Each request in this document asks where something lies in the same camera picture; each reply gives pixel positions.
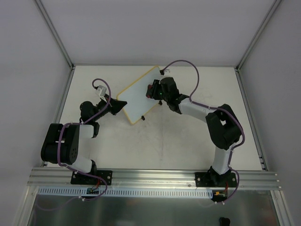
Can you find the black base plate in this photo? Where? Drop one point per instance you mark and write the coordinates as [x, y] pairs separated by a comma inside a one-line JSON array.
[[80, 179], [206, 179]]

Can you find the black object bottom edge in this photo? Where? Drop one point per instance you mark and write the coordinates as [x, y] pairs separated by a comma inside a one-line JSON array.
[[224, 221]]

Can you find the red whiteboard eraser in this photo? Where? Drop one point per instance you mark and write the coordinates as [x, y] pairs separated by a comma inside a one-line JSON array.
[[149, 91]]

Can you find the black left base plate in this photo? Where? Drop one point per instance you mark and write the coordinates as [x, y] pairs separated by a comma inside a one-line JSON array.
[[80, 179]]

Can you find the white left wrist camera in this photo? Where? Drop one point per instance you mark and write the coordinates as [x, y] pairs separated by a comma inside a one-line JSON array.
[[100, 91]]

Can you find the white slotted cable duct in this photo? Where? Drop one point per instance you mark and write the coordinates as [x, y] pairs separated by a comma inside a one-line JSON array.
[[127, 192]]

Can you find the aluminium mounting rail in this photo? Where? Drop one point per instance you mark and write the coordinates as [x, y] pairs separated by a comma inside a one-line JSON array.
[[154, 179]]

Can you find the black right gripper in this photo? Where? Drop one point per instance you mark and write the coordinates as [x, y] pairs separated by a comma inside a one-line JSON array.
[[154, 91]]

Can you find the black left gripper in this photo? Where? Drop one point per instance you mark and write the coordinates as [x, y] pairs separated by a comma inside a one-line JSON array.
[[113, 106]]

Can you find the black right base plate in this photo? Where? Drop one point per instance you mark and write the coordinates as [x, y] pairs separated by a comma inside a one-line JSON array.
[[206, 179]]

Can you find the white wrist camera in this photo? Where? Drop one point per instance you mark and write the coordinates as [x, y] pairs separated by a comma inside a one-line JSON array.
[[164, 72], [100, 91]]

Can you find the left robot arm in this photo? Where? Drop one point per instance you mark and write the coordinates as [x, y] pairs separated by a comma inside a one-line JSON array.
[[61, 144]]

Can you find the yellow framed whiteboard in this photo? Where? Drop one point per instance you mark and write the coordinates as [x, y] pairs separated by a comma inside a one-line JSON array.
[[138, 105]]

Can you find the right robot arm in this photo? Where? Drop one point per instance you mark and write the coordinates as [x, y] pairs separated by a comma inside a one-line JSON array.
[[225, 131]]

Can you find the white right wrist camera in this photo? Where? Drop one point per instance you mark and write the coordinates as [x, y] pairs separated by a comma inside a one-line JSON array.
[[164, 72]]

